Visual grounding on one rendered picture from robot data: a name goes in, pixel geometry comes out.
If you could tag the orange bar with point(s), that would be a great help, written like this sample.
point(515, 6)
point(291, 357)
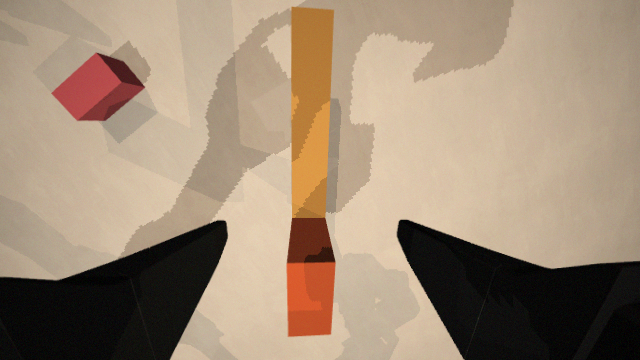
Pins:
point(310, 260)

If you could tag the red rectangular block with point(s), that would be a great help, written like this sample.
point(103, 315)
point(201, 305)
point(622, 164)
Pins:
point(98, 88)

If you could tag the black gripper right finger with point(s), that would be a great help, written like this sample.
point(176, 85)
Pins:
point(496, 307)

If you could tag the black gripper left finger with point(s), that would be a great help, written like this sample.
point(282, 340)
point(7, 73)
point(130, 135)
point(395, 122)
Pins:
point(133, 308)

